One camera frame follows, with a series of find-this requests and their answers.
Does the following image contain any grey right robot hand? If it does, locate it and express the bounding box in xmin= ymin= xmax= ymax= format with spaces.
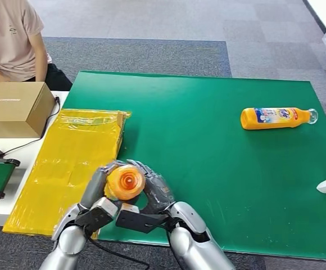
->
xmin=126 ymin=159 xmax=175 ymax=216

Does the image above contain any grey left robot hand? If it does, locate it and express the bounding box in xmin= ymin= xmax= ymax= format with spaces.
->
xmin=79 ymin=160 xmax=131 ymax=210

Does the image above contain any orange detergent bottle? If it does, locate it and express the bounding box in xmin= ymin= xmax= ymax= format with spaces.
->
xmin=104 ymin=164 xmax=147 ymax=203
xmin=240 ymin=107 xmax=319 ymax=131

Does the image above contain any yellow wrapped flat box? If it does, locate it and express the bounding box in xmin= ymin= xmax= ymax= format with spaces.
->
xmin=2 ymin=108 xmax=133 ymax=240

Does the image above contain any green table mat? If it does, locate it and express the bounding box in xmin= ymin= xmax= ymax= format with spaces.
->
xmin=63 ymin=70 xmax=326 ymax=262

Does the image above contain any brown cardboard box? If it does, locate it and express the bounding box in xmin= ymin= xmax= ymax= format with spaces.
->
xmin=0 ymin=81 xmax=57 ymax=140

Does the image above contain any person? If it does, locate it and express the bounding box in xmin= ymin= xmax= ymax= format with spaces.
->
xmin=0 ymin=0 xmax=73 ymax=92

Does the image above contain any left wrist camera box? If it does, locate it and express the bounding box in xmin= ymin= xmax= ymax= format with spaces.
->
xmin=75 ymin=196 xmax=119 ymax=233

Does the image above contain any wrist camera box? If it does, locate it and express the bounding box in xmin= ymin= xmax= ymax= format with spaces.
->
xmin=115 ymin=202 xmax=170 ymax=235
xmin=75 ymin=196 xmax=119 ymax=233

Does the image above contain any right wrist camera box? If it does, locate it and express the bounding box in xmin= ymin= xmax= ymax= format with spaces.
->
xmin=115 ymin=202 xmax=170 ymax=235

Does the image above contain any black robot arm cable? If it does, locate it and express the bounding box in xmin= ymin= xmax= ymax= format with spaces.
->
xmin=85 ymin=229 xmax=151 ymax=270

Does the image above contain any black power cable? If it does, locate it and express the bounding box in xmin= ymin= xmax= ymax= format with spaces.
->
xmin=0 ymin=96 xmax=61 ymax=158

